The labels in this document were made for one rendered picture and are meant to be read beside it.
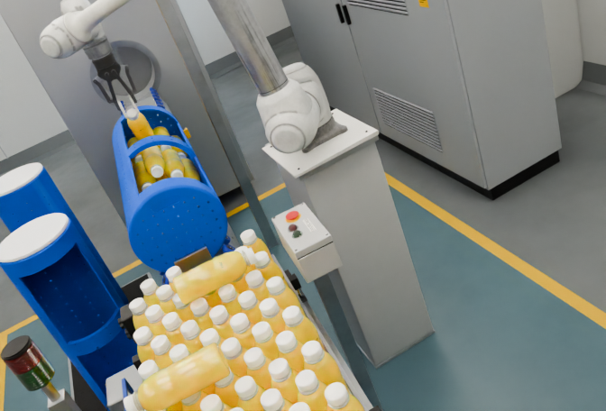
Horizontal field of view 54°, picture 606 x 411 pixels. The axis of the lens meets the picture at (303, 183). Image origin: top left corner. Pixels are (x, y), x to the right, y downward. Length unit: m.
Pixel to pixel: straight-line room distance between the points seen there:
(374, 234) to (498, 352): 0.70
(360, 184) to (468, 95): 1.03
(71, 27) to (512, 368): 1.96
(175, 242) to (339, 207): 0.64
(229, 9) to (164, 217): 0.62
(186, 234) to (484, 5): 1.81
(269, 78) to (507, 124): 1.67
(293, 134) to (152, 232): 0.50
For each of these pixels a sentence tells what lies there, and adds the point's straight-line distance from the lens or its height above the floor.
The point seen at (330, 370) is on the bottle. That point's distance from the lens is 1.22.
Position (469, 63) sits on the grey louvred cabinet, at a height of 0.79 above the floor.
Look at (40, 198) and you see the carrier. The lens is 3.02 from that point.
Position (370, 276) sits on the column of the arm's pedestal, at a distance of 2.35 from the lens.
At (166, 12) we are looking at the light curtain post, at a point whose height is 1.44.
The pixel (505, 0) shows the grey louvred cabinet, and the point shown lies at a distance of 3.04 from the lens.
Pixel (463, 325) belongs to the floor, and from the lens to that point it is 2.69.
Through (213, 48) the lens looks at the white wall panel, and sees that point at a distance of 6.98.
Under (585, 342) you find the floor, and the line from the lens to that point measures 2.58.
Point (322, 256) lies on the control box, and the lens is 1.48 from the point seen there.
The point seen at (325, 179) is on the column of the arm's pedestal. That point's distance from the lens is 2.08.
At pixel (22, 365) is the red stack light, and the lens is 1.36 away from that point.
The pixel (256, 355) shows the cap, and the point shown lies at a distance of 1.24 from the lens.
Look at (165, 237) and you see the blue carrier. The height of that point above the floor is 1.09.
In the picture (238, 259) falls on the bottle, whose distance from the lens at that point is 1.42.
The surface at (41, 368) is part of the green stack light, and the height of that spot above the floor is 1.20.
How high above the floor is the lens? 1.91
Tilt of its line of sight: 28 degrees down
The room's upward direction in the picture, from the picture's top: 21 degrees counter-clockwise
